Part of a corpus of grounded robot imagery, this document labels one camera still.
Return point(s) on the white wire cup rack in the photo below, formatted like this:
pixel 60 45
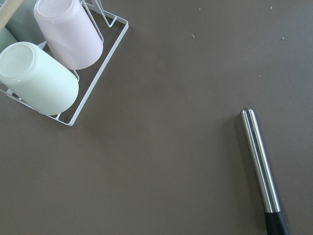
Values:
pixel 113 29

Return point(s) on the wooden rack handle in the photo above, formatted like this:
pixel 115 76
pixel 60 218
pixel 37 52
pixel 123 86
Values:
pixel 7 10

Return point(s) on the grey plastic cup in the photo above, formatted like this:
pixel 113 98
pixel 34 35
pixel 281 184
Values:
pixel 23 25

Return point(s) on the steel muddler black tip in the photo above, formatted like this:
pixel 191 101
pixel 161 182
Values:
pixel 275 222

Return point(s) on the pink plastic cup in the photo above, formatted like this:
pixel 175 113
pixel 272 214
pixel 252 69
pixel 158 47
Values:
pixel 69 32

